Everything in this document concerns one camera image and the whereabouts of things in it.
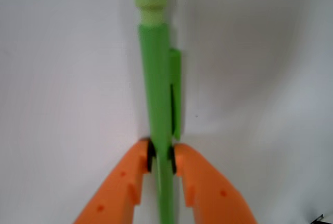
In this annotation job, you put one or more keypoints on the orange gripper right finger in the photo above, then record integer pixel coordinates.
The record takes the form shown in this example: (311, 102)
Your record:
(211, 196)

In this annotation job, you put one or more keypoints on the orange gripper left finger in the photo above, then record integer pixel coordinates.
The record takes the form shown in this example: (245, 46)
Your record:
(116, 198)

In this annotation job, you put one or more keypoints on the green mechanical pencil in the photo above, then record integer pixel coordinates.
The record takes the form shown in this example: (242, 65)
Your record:
(153, 33)

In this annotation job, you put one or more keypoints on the black tripod stand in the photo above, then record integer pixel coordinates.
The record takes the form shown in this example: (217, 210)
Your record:
(319, 219)

